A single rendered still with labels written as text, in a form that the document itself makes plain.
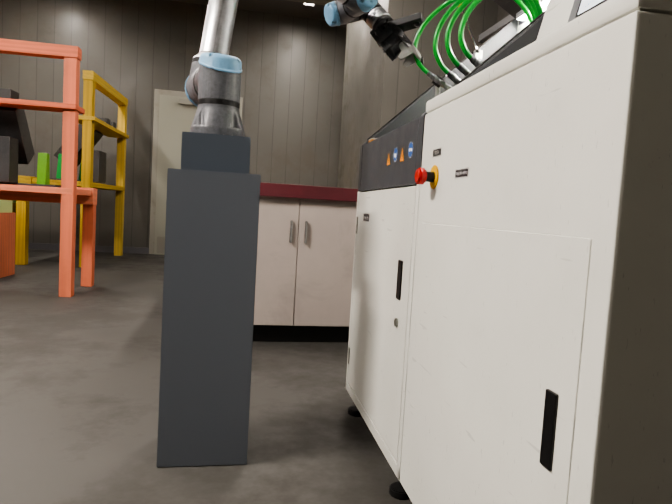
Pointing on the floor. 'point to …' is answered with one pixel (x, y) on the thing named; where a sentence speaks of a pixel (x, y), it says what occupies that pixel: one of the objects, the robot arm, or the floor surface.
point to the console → (548, 281)
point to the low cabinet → (304, 263)
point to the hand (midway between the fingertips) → (421, 57)
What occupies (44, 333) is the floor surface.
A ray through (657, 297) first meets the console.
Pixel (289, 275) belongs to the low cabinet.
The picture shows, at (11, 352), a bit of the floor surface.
